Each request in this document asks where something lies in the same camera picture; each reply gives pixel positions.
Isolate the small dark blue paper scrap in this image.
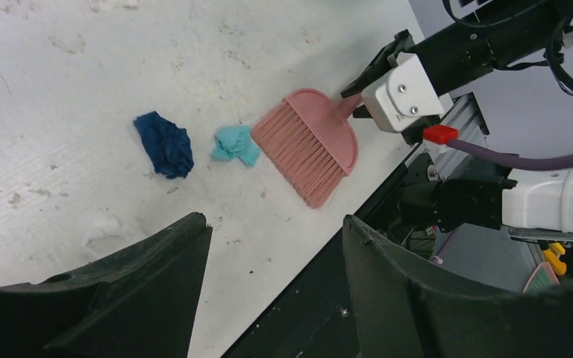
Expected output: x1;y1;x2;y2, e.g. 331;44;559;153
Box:
133;111;194;179

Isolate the light blue paper scrap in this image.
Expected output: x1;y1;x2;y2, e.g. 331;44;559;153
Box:
210;125;260;167

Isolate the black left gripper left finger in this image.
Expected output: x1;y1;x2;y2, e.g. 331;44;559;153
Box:
0;213;213;357

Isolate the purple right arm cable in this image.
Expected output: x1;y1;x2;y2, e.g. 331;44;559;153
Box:
447;138;573;172

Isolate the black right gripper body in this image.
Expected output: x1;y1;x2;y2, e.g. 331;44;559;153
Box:
407;1;571;95

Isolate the pink hand broom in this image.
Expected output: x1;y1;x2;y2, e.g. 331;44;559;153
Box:
251;88;362;209

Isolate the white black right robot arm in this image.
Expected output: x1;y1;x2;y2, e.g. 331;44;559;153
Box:
341;1;573;240

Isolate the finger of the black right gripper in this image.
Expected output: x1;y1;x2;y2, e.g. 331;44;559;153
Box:
340;29;415;98

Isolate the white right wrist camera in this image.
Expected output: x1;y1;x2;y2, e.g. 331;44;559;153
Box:
361;53;445;134

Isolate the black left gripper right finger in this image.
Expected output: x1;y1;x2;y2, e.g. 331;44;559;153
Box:
342;215;573;357

